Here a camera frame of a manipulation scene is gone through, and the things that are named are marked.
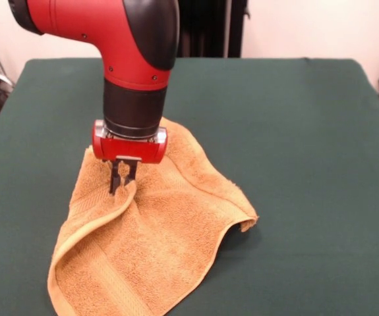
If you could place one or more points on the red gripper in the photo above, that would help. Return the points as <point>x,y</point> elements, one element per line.
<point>126,149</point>

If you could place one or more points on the tan terry towel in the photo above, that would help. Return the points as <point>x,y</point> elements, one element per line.
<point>163,237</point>

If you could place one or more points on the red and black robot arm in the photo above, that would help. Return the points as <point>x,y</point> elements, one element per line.
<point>126,42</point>

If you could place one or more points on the dark green tablecloth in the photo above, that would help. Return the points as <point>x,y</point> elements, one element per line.
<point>308,164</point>

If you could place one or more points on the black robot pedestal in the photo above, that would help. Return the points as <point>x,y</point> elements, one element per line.
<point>209,29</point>

